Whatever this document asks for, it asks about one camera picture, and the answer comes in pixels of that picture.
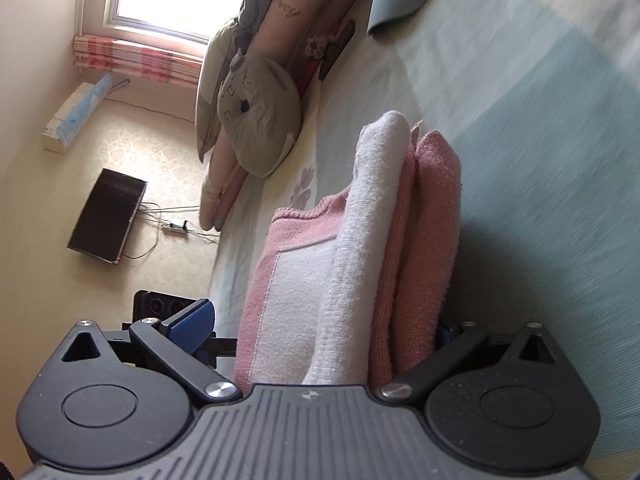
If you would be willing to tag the white and blue box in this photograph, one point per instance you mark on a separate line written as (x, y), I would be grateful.
(75, 115)

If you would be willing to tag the pink striped curtain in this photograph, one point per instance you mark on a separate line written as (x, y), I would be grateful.
(140, 60)

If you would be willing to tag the pink and white knit sweater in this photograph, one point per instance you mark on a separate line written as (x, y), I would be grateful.
(360, 260)

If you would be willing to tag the white power strip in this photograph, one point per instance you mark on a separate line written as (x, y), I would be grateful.
(175, 228)

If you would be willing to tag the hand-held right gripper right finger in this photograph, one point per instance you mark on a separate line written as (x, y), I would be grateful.
(445, 357)

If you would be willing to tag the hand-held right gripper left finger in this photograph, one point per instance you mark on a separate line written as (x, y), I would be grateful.
(192, 327)

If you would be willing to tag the black television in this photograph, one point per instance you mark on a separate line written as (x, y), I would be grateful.
(105, 215)

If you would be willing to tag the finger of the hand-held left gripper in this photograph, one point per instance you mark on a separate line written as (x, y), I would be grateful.
(225, 346)

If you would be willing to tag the grey cat cushion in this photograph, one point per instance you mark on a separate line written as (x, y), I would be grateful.
(260, 115)

